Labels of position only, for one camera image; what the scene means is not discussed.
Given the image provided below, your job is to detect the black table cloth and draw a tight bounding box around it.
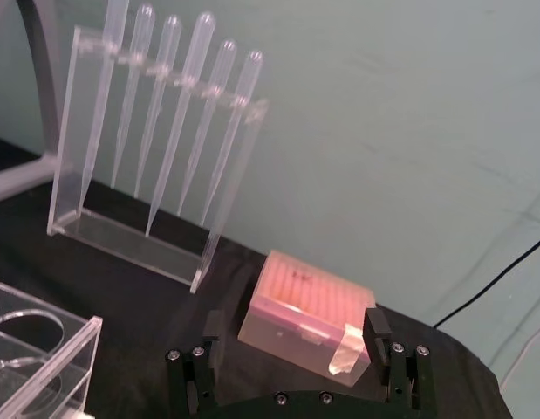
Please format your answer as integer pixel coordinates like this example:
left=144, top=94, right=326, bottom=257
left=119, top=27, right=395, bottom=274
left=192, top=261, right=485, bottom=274
left=0, top=133, right=540, bottom=419

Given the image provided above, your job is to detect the clear acrylic pipette stand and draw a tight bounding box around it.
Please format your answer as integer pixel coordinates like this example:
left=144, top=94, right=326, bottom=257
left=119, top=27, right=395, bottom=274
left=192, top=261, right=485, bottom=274
left=46, top=24, right=270, bottom=294

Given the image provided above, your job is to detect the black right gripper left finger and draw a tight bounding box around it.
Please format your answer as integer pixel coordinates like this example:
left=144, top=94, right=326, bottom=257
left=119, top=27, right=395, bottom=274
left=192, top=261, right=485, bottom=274
left=166, top=309, right=223, bottom=414

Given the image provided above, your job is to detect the pink pipette tip box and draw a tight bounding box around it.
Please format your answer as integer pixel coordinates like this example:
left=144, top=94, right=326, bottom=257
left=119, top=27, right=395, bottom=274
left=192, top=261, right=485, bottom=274
left=237, top=249, right=378, bottom=388

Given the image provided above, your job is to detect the clear acrylic tube rack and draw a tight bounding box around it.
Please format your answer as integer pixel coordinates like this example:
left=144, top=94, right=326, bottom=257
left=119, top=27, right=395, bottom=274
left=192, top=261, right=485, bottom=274
left=0, top=277, right=104, bottom=419

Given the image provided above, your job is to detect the thin black cable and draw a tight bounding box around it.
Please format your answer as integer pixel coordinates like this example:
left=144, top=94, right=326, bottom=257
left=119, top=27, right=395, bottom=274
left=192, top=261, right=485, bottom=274
left=431, top=232, right=540, bottom=329

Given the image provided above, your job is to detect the thin white cable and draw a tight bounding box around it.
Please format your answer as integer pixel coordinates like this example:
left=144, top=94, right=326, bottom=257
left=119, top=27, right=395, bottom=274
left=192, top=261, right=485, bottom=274
left=497, top=321, right=540, bottom=390

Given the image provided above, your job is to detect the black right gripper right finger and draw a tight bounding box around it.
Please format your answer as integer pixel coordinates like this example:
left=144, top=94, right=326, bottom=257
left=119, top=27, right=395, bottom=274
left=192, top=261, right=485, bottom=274
left=362, top=306, right=436, bottom=409

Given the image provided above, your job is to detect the white curved stand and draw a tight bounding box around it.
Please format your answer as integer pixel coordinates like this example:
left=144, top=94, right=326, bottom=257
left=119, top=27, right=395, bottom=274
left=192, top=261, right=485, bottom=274
left=0, top=0, right=66, bottom=206

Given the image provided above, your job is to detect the strip of translucent tape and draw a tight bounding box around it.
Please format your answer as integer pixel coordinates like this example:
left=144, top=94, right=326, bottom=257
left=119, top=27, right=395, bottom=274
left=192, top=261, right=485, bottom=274
left=328, top=324, right=366, bottom=377

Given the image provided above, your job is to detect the clear plastic transfer pipette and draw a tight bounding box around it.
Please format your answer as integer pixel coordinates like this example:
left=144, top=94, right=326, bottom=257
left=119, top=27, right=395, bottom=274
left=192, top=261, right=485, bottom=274
left=133, top=14, right=183, bottom=198
left=143, top=11, right=216, bottom=239
left=176, top=38, right=239, bottom=217
left=108, top=3, right=156, bottom=189
left=79, top=0, right=131, bottom=209
left=198, top=49, right=265, bottom=228

